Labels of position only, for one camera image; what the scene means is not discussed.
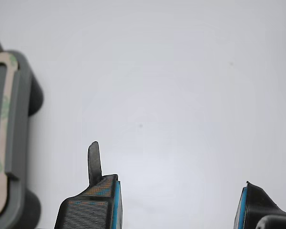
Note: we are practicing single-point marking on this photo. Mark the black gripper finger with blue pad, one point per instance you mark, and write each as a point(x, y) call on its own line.
point(257, 207)

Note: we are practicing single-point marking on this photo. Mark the gripper finger with metal blade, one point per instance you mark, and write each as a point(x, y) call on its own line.
point(85, 212)

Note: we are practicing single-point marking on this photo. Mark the rectangular frame with tape liner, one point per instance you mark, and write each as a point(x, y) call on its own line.
point(3, 143)

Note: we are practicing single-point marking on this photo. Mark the grey holder with ridges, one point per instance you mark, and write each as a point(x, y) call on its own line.
point(21, 131)

